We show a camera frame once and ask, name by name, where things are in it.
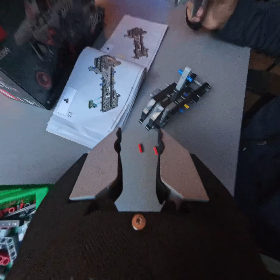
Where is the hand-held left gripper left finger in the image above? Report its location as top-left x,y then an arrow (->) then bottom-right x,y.
69,127 -> 123,201

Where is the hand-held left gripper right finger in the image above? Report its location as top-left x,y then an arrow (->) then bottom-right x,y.
156,129 -> 210,204

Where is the black lego chassis assembly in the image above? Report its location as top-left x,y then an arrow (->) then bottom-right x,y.
138,67 -> 211,132

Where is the person's right forearm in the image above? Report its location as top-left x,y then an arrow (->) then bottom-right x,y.
213,0 -> 280,57

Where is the lego instruction booklet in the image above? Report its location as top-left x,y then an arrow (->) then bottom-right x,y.
46,15 -> 168,149

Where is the pile of lego pieces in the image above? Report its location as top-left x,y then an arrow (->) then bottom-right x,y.
0,195 -> 36,272

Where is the black lego set box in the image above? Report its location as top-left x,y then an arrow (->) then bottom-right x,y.
0,0 -> 104,110

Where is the person's right hand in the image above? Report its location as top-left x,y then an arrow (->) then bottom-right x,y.
186,0 -> 239,30

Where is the green plastic bin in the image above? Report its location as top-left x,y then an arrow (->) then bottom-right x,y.
0,184 -> 55,274

